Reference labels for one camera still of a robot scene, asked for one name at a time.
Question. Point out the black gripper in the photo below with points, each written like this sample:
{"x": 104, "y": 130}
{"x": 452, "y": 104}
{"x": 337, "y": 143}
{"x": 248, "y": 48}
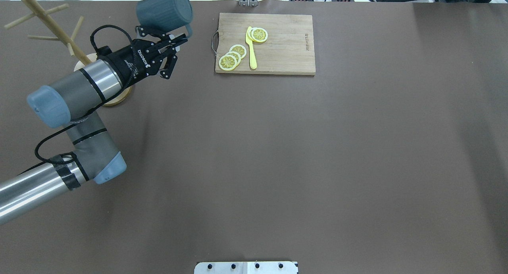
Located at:
{"x": 134, "y": 63}

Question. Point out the dark teal mug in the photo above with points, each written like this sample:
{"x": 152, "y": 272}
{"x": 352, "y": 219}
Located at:
{"x": 165, "y": 15}

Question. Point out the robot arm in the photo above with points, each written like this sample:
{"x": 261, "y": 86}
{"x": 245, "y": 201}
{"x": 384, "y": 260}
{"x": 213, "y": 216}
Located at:
{"x": 82, "y": 150}

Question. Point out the yellow plastic knife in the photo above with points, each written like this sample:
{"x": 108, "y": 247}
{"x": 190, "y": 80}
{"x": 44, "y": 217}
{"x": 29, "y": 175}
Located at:
{"x": 252, "y": 58}

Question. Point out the wooden cutting board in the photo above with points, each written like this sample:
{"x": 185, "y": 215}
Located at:
{"x": 289, "y": 49}

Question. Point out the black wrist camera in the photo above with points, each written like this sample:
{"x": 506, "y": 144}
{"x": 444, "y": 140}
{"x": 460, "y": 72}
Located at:
{"x": 103, "y": 51}

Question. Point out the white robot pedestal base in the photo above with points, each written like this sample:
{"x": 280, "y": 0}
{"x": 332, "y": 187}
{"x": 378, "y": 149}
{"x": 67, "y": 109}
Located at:
{"x": 247, "y": 267}

